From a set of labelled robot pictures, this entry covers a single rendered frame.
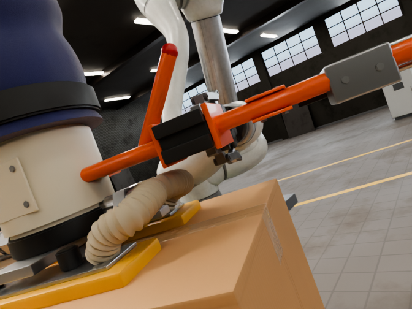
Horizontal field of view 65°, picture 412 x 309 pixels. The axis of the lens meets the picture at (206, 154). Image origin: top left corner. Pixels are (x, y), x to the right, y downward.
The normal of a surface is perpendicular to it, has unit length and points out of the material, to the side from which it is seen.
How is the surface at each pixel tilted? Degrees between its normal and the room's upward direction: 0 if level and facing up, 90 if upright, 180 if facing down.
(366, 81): 90
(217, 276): 0
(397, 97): 90
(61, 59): 86
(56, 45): 78
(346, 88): 90
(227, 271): 0
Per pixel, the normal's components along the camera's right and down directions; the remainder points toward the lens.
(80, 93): 0.88, -0.32
